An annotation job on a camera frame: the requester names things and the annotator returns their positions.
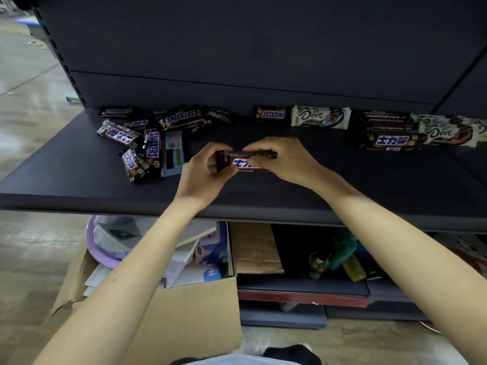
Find person's right hand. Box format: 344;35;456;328
242;136;328;191

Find person's left hand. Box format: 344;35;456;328
176;142;239;209

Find light blue Dove bar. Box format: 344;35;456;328
161;130;186;177

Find Dove bar blue white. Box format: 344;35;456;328
290;105;352;131

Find pile of mixed chocolate bars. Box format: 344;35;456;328
96;103;232;184

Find dark grey metal shelf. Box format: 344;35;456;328
0;0;487;331

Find person's left forearm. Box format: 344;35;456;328
34;195;208;365

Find person's right forearm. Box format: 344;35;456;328
311;172;487;365

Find person's black trousers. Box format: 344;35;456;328
262;343;323;365

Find blue printed package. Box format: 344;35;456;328
191;222;232;284

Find flat cardboard piece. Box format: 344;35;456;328
228;222;286;275

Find clear plastic bag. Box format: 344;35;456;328
92;215;157;260

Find teal plastic bottle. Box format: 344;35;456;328
328;228;359;272

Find yellow plastic bottle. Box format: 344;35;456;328
342;254;367;283

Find purple plastic basin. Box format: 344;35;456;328
85;215;123;270

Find dark blue carton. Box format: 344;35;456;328
355;242;384;280

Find cardboard box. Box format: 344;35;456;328
50;219;242;365

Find clear plastic container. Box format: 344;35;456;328
454;235;487;271

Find white cable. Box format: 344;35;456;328
418;320;443;335

